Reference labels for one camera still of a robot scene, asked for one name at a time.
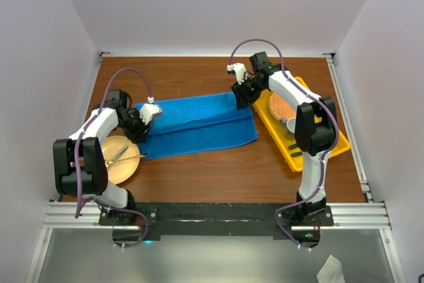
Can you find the orange woven coaster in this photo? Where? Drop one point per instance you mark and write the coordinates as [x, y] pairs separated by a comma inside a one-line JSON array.
[[280, 108]]

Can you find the aluminium rail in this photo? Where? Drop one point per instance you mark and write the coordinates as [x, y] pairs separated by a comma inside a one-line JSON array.
[[345, 216], [349, 130]]

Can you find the aluminium front rail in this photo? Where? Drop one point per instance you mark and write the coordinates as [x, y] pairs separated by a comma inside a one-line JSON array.
[[345, 216]]

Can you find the gold utensil on plate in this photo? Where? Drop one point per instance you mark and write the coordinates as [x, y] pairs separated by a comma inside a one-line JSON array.
[[127, 158]]

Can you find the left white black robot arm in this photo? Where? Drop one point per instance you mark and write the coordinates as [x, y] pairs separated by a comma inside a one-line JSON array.
[[79, 166]]

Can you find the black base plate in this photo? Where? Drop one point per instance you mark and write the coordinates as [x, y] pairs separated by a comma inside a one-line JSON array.
[[220, 219]]

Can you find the tan round plate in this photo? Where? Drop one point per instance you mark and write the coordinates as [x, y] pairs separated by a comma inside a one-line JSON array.
[[121, 171]]

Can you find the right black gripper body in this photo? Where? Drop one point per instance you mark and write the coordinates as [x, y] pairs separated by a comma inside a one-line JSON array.
[[249, 91]]

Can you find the silver tongs on plate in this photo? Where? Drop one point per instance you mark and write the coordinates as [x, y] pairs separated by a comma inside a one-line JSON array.
[[119, 153]]

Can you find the grey cup in tray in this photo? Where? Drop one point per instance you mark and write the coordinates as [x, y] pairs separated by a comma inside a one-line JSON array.
[[288, 126]]

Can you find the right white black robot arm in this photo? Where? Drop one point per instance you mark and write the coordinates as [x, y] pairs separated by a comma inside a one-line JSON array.
[[316, 130]]

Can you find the aluminium right rail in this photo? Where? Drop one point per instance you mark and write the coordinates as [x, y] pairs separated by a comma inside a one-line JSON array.
[[349, 130]]

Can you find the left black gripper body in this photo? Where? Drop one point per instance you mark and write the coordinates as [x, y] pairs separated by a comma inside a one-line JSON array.
[[134, 127]]

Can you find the blue cloth napkin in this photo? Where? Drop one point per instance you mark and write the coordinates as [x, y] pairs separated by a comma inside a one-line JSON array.
[[198, 124]]

